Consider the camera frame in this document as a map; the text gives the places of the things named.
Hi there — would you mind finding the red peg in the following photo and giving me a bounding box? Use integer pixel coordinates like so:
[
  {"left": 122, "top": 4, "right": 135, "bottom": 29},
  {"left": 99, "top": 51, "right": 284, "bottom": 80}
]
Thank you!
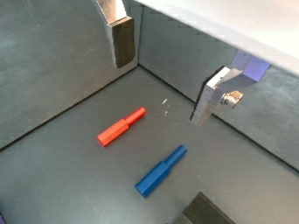
[{"left": 98, "top": 107, "right": 146, "bottom": 146}]

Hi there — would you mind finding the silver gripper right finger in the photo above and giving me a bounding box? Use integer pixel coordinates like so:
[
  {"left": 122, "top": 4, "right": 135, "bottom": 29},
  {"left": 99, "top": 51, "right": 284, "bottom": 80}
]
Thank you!
[{"left": 192, "top": 50, "right": 272, "bottom": 125}]

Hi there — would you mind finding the black angle fixture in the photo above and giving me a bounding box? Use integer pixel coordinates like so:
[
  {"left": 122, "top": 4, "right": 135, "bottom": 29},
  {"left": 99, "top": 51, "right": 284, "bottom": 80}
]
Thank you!
[{"left": 174, "top": 192, "right": 237, "bottom": 224}]

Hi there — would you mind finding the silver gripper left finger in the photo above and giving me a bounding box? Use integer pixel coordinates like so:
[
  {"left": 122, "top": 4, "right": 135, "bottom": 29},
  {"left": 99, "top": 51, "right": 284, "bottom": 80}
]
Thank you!
[{"left": 94, "top": 0, "right": 137, "bottom": 68}]

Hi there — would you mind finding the purple base block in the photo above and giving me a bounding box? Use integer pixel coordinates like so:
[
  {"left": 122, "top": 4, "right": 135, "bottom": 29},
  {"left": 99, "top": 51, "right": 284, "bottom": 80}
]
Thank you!
[{"left": 0, "top": 214, "right": 6, "bottom": 224}]

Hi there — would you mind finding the blue peg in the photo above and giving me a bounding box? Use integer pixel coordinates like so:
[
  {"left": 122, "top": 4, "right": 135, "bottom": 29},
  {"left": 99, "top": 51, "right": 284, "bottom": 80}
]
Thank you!
[{"left": 135, "top": 145, "right": 188, "bottom": 198}]

